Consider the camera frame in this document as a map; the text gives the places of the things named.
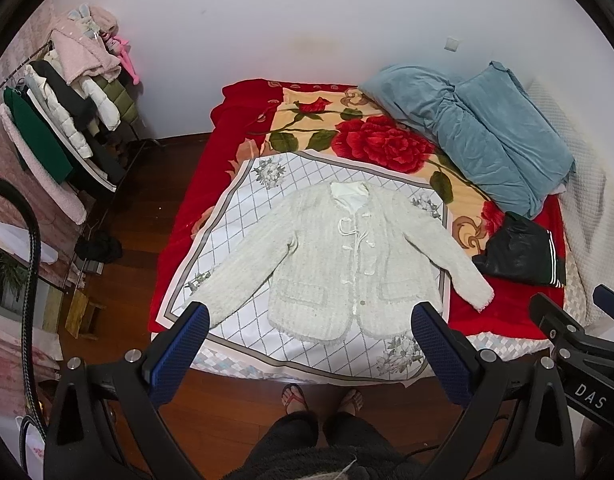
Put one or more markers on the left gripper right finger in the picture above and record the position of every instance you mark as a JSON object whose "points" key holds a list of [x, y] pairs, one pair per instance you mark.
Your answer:
{"points": [[536, 440]]}

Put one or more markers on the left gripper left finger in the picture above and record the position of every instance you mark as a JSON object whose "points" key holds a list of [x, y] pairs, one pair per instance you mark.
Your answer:
{"points": [[81, 442]]}

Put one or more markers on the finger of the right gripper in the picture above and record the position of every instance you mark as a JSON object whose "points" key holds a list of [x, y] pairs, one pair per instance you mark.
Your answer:
{"points": [[564, 332], [603, 298]]}

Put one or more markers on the white fuzzy knit jacket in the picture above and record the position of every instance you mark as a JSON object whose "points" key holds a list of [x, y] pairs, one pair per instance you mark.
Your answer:
{"points": [[341, 254]]}

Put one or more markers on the clothes rack with garments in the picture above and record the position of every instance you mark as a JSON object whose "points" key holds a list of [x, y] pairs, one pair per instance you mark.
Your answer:
{"points": [[67, 107]]}

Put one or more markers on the black garment with stripes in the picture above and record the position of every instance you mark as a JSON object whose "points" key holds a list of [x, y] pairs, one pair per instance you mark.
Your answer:
{"points": [[522, 251]]}

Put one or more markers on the small wooden stool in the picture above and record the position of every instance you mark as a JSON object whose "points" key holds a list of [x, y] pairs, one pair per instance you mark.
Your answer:
{"points": [[82, 314]]}

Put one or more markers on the white grid pattern cloth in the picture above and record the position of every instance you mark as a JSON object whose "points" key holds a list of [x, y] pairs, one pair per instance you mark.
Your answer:
{"points": [[246, 345]]}

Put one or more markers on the person's legs in black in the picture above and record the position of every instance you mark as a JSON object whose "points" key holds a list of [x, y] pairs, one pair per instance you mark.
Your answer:
{"points": [[344, 446]]}

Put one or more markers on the white plastic bag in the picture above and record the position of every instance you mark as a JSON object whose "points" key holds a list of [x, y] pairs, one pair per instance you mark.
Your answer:
{"points": [[15, 241]]}

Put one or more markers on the blue velvet quilt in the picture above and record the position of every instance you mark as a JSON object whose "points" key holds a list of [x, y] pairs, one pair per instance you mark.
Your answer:
{"points": [[487, 125]]}

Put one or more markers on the red floral blanket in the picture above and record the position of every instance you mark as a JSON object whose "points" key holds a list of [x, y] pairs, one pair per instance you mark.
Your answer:
{"points": [[261, 118]]}

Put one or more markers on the pink hanger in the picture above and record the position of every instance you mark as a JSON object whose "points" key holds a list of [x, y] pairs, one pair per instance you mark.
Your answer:
{"points": [[121, 49]]}

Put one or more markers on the wall socket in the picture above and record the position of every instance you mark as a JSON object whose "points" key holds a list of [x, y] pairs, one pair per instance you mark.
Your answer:
{"points": [[451, 44]]}

